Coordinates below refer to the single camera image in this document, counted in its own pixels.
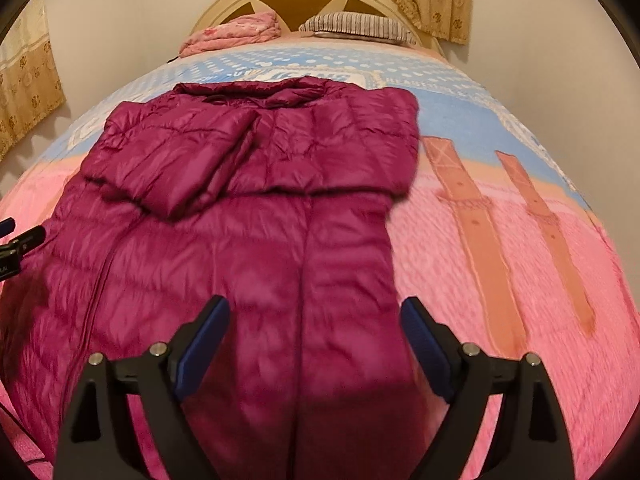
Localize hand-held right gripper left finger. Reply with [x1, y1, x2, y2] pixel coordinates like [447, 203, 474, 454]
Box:
[52, 295, 232, 480]

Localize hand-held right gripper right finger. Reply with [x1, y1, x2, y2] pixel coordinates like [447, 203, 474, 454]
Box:
[400, 296, 576, 480]

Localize magenta quilted down jacket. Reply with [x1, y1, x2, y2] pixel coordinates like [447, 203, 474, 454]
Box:
[0, 76, 421, 480]

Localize bed with pink blue sheet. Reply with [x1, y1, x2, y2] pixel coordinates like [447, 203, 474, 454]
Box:
[0, 35, 640, 480]

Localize pink folded blanket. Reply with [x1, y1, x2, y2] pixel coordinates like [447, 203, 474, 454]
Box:
[179, 11, 281, 58]

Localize striped pillow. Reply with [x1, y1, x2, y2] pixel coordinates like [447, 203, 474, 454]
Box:
[299, 11, 418, 45]

